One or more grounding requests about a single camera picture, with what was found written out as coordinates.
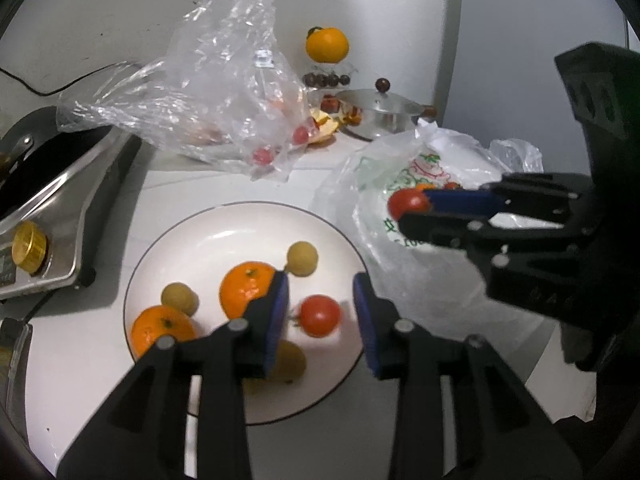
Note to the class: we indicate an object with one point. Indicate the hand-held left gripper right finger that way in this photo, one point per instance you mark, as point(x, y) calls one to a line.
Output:
point(365, 320)

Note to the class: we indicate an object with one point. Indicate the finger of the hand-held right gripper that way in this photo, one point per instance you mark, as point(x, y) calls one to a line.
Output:
point(440, 230)
point(460, 201)

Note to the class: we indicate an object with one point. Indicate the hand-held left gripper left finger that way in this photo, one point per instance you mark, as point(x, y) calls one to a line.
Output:
point(277, 320)

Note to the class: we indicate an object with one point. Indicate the longan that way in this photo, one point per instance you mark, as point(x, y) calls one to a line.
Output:
point(291, 360)
point(180, 297)
point(301, 258)

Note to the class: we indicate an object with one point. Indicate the printed white plastic bag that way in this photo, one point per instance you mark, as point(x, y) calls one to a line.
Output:
point(390, 270)

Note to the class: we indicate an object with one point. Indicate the white plate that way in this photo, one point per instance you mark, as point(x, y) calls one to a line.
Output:
point(225, 240)

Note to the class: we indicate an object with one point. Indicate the small steel pot with lid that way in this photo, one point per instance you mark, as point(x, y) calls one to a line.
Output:
point(380, 110)

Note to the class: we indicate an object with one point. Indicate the orange peel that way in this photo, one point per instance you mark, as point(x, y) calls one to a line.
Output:
point(322, 127)

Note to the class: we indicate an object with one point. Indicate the small red date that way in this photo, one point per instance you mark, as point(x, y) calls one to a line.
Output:
point(329, 103)

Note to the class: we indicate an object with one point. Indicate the small red tomato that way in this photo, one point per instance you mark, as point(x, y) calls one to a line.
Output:
point(262, 155)
point(300, 134)

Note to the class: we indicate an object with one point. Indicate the large orange with leaf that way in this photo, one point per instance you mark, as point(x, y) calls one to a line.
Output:
point(327, 45)

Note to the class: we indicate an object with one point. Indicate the steel stove with gold knobs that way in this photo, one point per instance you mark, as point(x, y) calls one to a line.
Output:
point(75, 200)

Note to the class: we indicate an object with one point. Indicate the clear plastic bag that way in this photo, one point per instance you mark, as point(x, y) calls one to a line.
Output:
point(210, 85)

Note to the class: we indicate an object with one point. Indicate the black pan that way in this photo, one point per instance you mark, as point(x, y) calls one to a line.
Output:
point(55, 152)

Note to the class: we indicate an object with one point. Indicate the grey pan lid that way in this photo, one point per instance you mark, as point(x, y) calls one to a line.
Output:
point(30, 122)

